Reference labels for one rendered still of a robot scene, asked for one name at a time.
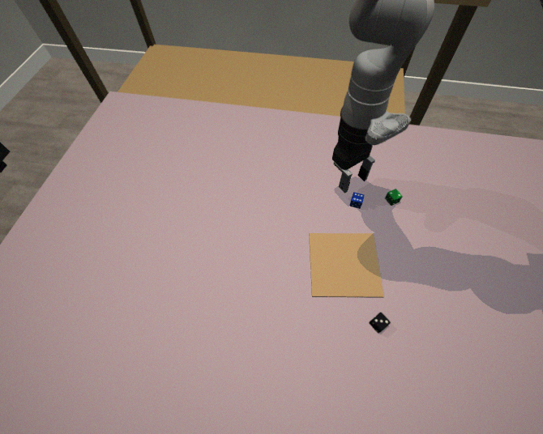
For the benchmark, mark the blue die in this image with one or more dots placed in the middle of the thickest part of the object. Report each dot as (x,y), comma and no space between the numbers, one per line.
(357,200)

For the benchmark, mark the green die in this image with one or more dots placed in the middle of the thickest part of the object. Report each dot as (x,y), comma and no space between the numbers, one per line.
(393,197)

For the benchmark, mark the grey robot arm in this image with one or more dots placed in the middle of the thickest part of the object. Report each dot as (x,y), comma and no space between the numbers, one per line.
(399,23)

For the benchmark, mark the black die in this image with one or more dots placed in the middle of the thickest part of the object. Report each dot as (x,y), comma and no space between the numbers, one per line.
(379,323)

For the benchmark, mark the tan flat mat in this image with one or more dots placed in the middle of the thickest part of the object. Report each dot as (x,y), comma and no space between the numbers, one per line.
(344,265)

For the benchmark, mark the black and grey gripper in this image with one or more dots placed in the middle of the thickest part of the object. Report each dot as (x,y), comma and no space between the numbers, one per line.
(361,126)

